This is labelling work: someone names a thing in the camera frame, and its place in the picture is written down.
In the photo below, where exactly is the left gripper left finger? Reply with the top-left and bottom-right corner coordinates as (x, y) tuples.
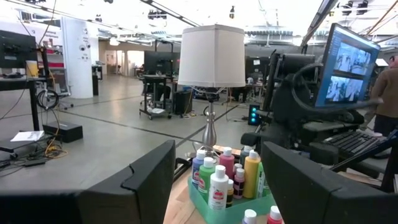
(0, 139), (177, 224)

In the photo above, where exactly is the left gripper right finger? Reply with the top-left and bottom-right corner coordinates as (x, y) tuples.
(262, 141), (398, 224)

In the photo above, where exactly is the small red paint bottle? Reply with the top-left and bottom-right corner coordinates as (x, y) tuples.
(266, 205), (284, 224)

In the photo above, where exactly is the light green labelled paint bottle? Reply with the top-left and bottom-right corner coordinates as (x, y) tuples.
(254, 161), (270, 198)

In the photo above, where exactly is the large yellow-orange paint bottle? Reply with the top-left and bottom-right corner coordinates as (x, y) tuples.
(243, 149), (261, 199)

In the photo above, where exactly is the small purple paint bottle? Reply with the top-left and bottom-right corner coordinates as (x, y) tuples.
(242, 208), (258, 224)

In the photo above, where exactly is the large green paint bottle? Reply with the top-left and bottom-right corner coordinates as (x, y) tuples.
(198, 157), (215, 203)

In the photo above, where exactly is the small pale pink paint bottle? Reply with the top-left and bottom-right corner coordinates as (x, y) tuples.
(233, 167), (246, 199)

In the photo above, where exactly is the large dark teal paint bottle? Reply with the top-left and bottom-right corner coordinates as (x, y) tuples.
(239, 145), (252, 166)

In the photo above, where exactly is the small ochre paint bottle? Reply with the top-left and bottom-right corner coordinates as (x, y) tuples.
(226, 179), (235, 208)

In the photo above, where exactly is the large pink paint bottle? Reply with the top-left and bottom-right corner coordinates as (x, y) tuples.
(219, 146), (236, 180)

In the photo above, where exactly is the black keyboard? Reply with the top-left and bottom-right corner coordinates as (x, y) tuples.
(322, 129), (385, 157)

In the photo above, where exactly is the green translucent plastic bin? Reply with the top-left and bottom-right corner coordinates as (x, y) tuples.
(187, 175), (276, 224)

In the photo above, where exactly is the blue lit computer tower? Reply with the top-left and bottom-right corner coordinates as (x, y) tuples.
(247, 103), (262, 127)

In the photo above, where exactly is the black equipment cart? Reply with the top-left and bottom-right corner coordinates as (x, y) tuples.
(139, 73), (175, 121)

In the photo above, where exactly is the black box on floor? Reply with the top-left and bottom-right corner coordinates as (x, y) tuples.
(42, 120), (84, 144)

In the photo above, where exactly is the white paper sheet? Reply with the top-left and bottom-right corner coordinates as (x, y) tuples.
(10, 129), (45, 143)

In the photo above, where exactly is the black monitor on cart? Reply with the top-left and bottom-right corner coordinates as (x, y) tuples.
(142, 50), (182, 76)

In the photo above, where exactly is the person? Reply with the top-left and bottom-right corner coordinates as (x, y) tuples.
(360, 54), (398, 138)

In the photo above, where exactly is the grey laptop screen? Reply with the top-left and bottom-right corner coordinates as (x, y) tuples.
(313, 22), (381, 110)

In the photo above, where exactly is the white shade chrome table lamp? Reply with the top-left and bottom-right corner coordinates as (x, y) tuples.
(177, 24), (246, 156)

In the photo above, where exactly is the shelving unit with red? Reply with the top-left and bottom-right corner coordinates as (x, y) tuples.
(39, 37), (71, 96)

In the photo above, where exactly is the yellow cup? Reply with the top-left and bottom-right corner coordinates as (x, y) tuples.
(25, 60), (39, 78)

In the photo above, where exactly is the black standing desk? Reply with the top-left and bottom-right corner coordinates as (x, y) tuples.
(0, 74), (53, 153)

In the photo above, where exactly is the black background monitor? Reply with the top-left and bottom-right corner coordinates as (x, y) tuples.
(0, 29), (39, 70)

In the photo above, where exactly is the yellow cable coil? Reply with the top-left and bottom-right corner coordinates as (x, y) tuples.
(44, 124), (68, 159)

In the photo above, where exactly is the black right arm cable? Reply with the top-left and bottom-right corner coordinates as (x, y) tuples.
(291, 62), (384, 114)

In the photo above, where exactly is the black cable coil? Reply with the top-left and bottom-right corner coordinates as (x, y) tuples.
(35, 88), (60, 111)

